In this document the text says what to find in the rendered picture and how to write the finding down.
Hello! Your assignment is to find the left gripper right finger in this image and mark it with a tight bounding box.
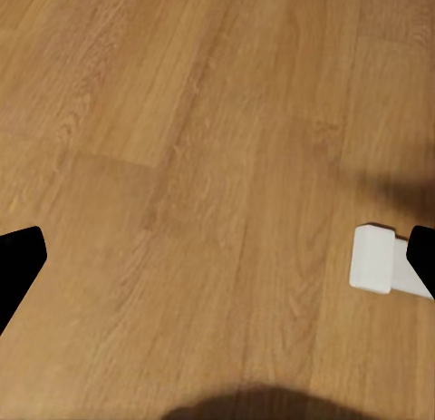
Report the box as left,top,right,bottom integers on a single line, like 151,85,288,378
406,225,435,299

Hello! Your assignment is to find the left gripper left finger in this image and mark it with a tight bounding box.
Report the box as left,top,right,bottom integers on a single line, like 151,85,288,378
0,226,47,334

